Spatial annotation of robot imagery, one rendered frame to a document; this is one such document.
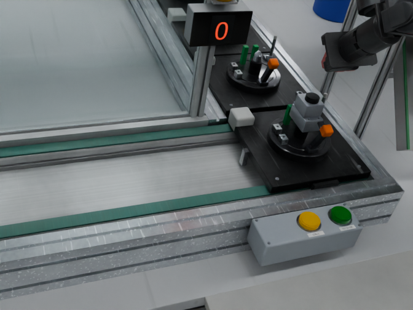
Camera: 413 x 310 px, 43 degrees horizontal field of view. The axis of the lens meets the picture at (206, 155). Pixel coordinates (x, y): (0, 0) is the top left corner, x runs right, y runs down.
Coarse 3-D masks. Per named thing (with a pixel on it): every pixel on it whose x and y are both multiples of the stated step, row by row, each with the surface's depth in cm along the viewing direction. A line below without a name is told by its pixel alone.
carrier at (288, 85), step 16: (256, 48) 133; (272, 48) 133; (224, 64) 138; (240, 64) 135; (256, 64) 130; (224, 80) 132; (240, 80) 129; (256, 80) 130; (272, 80) 131; (288, 80) 136; (224, 96) 126; (240, 96) 127; (256, 96) 128; (272, 96) 129; (288, 96) 130; (224, 112) 123; (256, 112) 125
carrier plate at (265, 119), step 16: (272, 112) 124; (240, 128) 118; (256, 128) 118; (256, 144) 114; (336, 144) 118; (256, 160) 110; (272, 160) 111; (288, 160) 111; (336, 160) 114; (352, 160) 115; (272, 176) 107; (288, 176) 108; (304, 176) 108; (320, 176) 109; (336, 176) 110; (352, 176) 111; (368, 176) 113; (272, 192) 105
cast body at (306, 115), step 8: (304, 96) 110; (312, 96) 108; (296, 104) 111; (304, 104) 108; (312, 104) 108; (320, 104) 108; (296, 112) 111; (304, 112) 108; (312, 112) 109; (320, 112) 110; (296, 120) 112; (304, 120) 109; (312, 120) 109; (320, 120) 110; (304, 128) 109; (312, 128) 110
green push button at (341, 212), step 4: (332, 208) 102; (336, 208) 102; (340, 208) 102; (344, 208) 102; (332, 212) 101; (336, 212) 101; (340, 212) 101; (344, 212) 102; (348, 212) 102; (332, 216) 101; (336, 216) 100; (340, 216) 101; (344, 216) 101; (348, 216) 101; (336, 220) 100; (340, 220) 100; (344, 220) 100; (348, 220) 100
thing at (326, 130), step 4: (320, 124) 107; (324, 124) 107; (328, 124) 105; (320, 128) 106; (324, 128) 105; (328, 128) 105; (320, 132) 106; (324, 132) 104; (328, 132) 104; (332, 132) 105; (320, 136) 107; (324, 136) 105; (328, 136) 106; (316, 140) 108; (320, 140) 108; (312, 144) 110; (316, 144) 109; (312, 148) 110; (316, 148) 111
